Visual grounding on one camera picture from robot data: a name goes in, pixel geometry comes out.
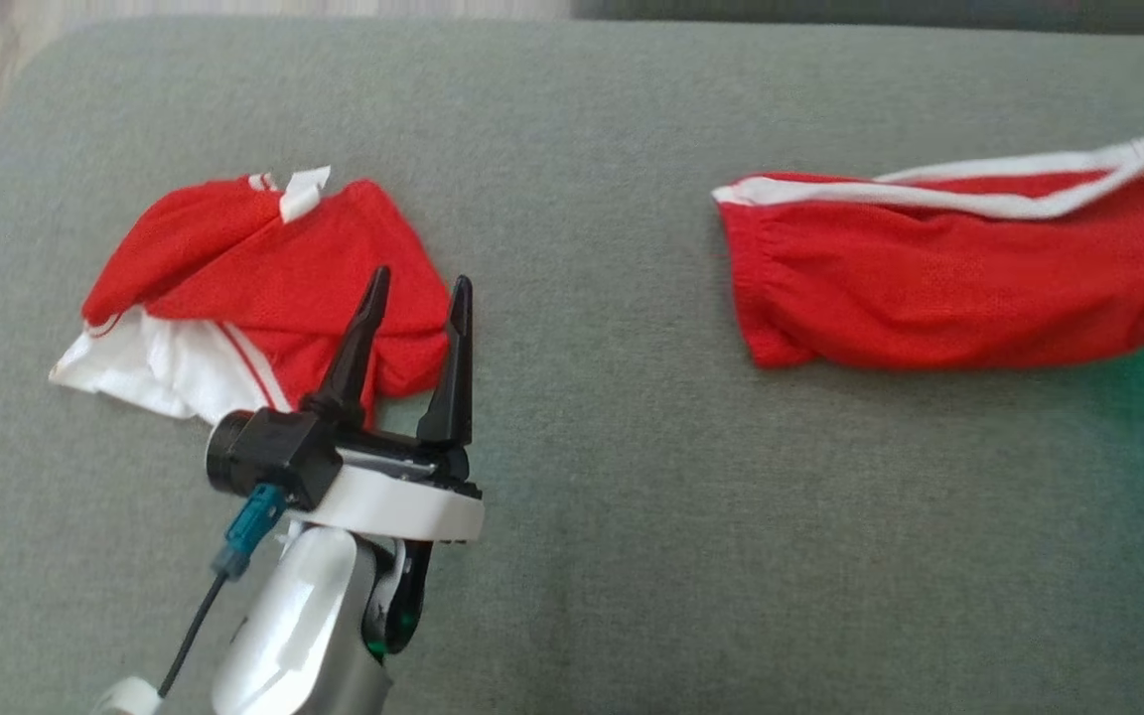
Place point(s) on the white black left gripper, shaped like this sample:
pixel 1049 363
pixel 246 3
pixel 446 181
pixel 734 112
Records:
pixel 403 506

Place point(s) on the red white basketball jersey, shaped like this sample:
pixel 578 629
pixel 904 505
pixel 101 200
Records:
pixel 294 258

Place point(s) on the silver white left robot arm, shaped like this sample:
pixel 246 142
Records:
pixel 304 626

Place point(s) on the grey sofa seat cushion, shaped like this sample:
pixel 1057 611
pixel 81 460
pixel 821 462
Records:
pixel 582 447

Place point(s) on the red white basketball shorts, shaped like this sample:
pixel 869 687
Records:
pixel 929 278

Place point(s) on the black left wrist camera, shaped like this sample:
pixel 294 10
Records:
pixel 279 452

